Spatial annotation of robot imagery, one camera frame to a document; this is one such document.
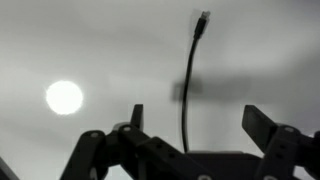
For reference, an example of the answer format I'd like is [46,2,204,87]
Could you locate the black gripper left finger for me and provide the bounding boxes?
[59,103,214,180]

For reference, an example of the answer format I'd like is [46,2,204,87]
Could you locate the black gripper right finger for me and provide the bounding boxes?
[241,104,320,180]

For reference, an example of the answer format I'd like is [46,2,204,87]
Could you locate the black usb cable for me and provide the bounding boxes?
[180,10,212,154]

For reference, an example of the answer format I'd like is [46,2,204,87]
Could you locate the large whiteboard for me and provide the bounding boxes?
[0,0,320,180]

